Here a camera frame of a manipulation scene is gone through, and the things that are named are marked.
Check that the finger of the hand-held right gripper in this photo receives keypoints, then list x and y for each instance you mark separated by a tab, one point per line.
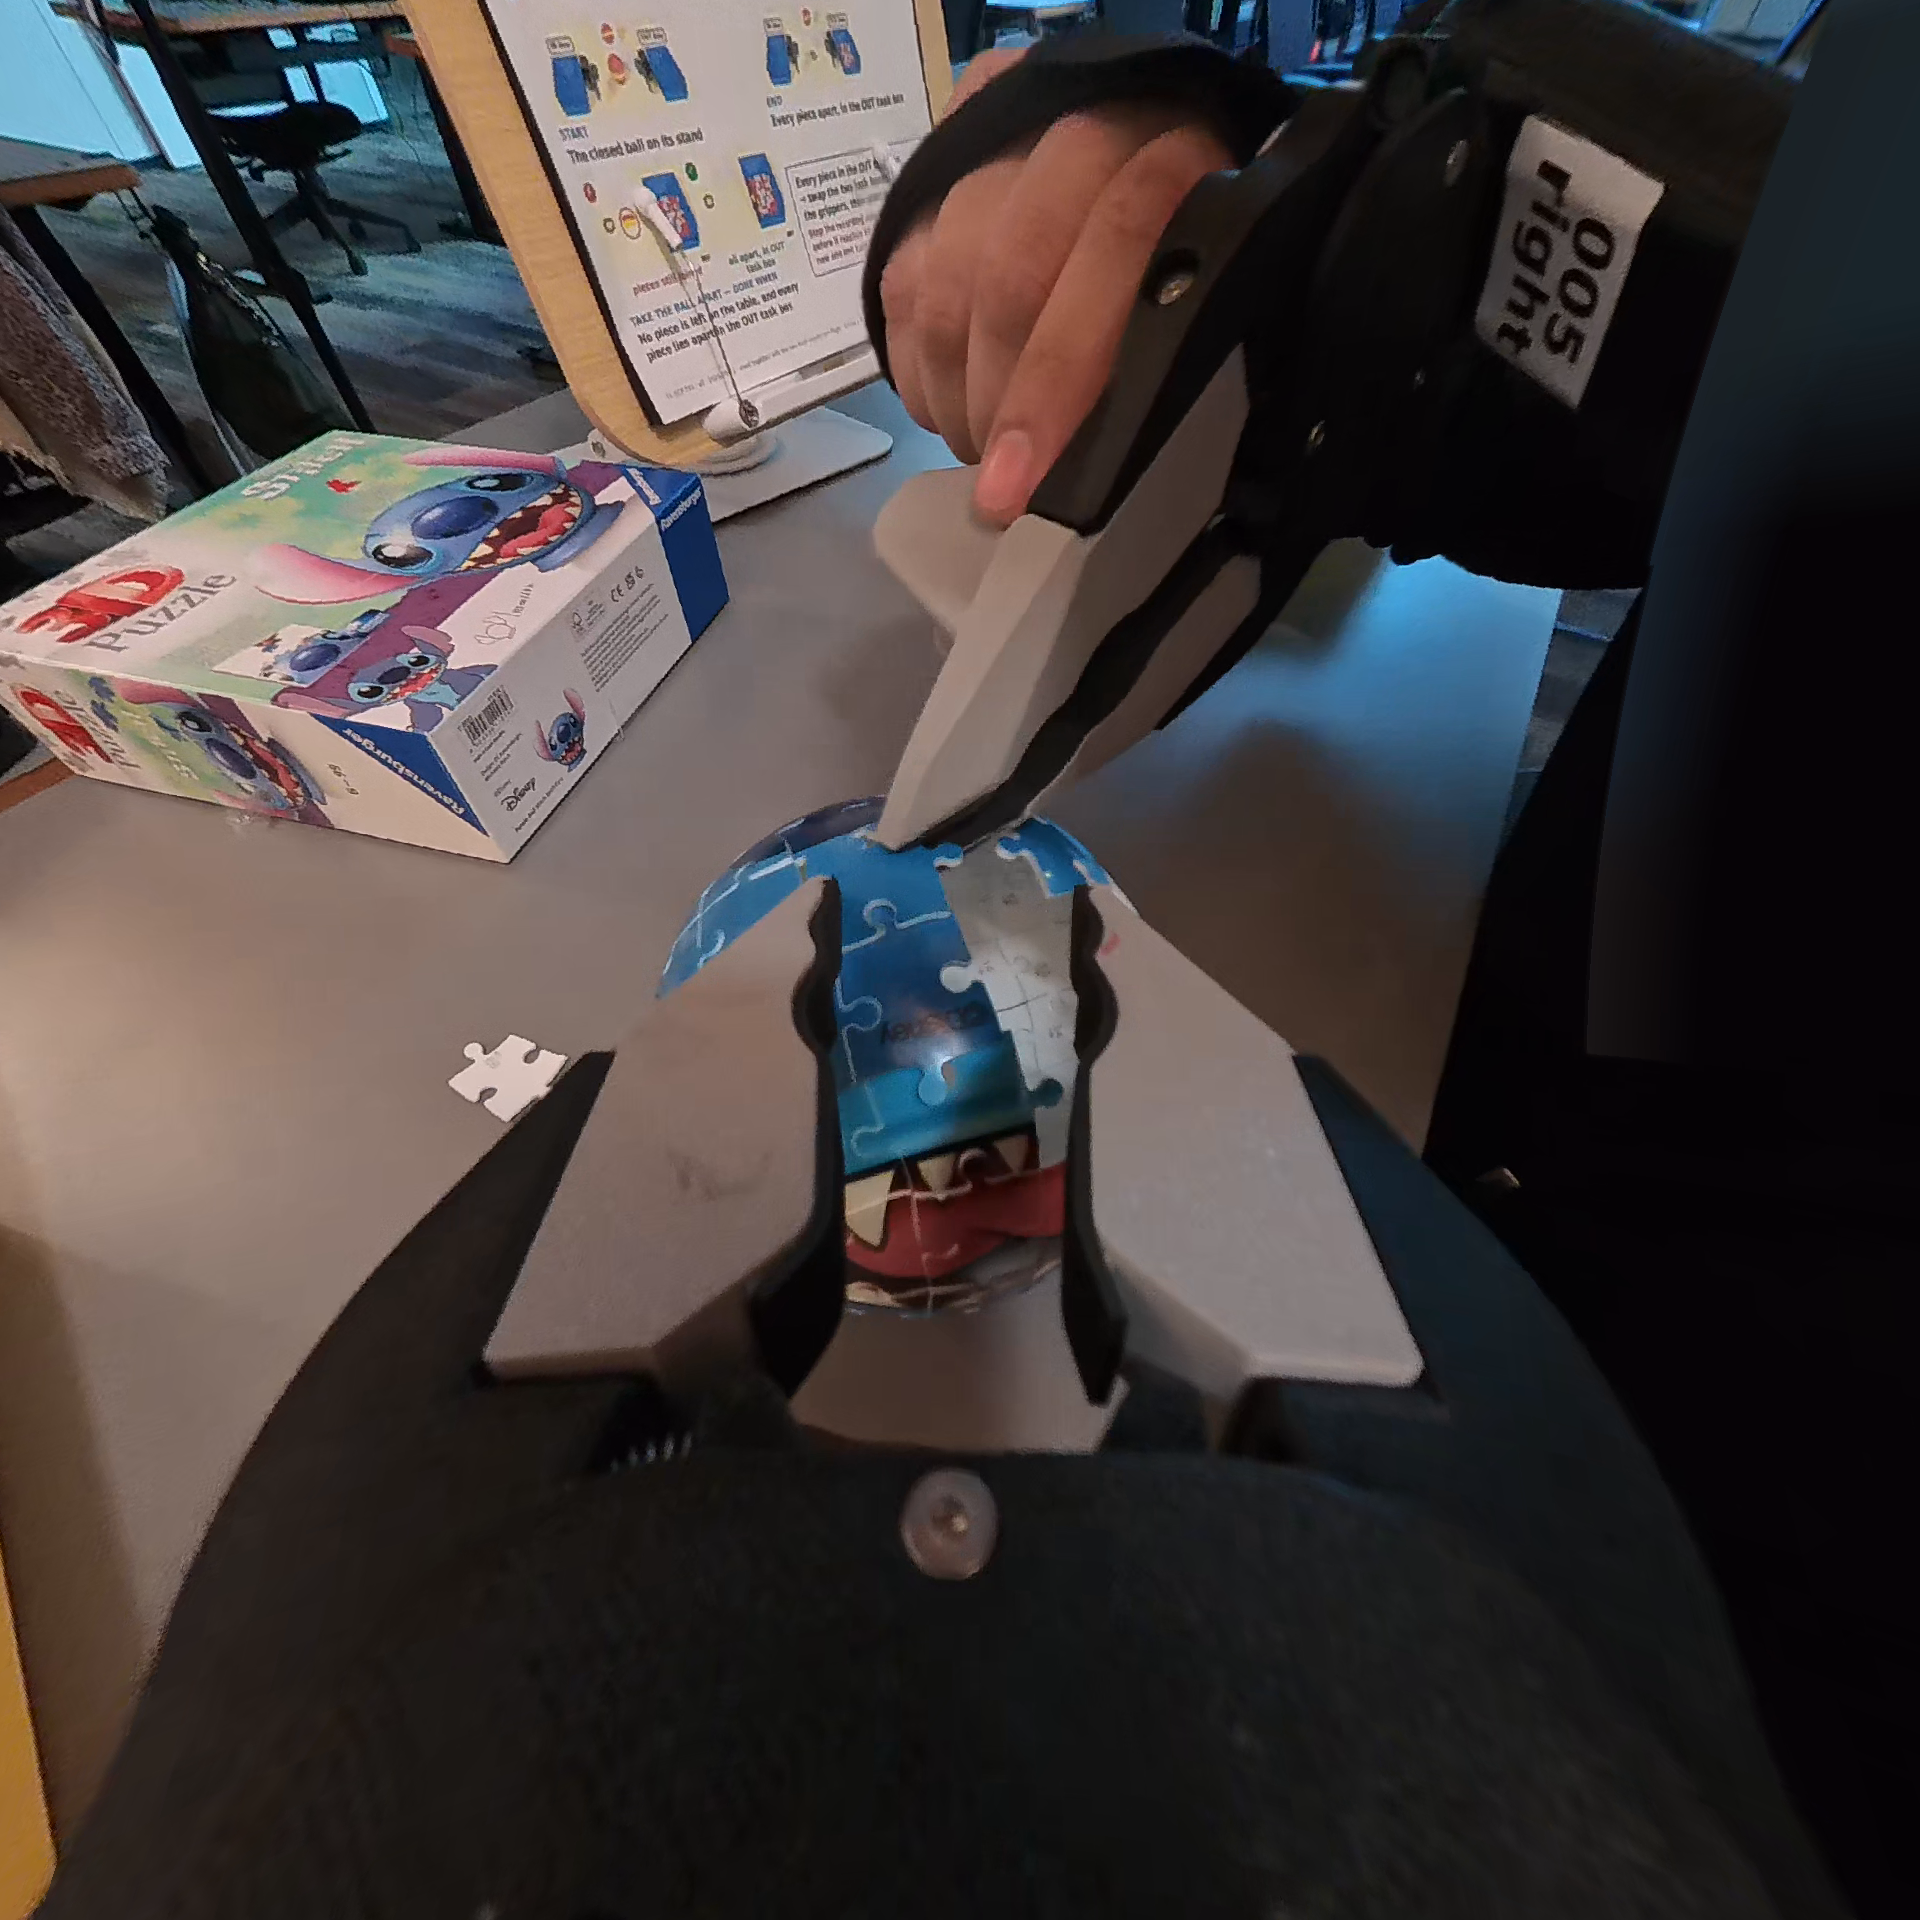
1201	645
1003	660

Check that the black bag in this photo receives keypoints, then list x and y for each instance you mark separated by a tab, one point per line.
255	346

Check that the speckled hanging cloth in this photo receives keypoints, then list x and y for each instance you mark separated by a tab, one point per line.
67	358

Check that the black office chair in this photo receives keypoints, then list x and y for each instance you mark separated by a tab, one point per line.
306	148

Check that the yellow panel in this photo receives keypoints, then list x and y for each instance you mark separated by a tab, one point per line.
24	1769

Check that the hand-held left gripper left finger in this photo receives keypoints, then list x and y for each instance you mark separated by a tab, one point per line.
675	1171

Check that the grey board stand base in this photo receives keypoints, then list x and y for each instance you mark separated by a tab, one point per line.
809	451

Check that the wooden instruction board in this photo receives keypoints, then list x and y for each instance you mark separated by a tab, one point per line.
704	181

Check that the cartoon print puzzle box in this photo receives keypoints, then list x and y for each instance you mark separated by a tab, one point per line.
345	645

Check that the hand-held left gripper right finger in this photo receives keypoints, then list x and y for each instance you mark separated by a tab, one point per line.
1230	1184

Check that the wooden side desk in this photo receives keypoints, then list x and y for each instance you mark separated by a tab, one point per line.
61	171

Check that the white puzzle piece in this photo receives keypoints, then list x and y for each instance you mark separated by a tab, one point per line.
503	1072

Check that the blue puzzle ball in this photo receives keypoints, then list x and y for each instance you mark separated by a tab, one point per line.
930	1035

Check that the person's right hand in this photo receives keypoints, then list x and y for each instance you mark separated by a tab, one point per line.
1050	283

